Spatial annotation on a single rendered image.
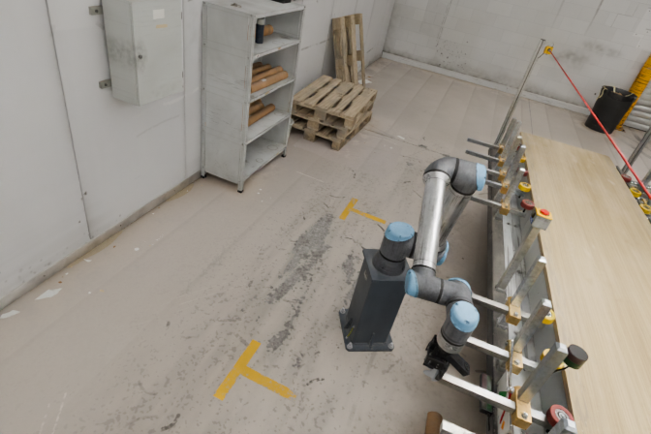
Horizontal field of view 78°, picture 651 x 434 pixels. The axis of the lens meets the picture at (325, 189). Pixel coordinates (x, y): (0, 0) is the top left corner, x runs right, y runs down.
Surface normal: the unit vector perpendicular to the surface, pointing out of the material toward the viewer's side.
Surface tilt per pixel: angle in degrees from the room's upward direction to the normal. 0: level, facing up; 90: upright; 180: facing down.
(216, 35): 90
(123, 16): 90
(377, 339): 90
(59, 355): 0
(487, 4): 90
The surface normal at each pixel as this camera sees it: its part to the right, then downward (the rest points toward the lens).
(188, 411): 0.17, -0.83
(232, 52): -0.38, 0.44
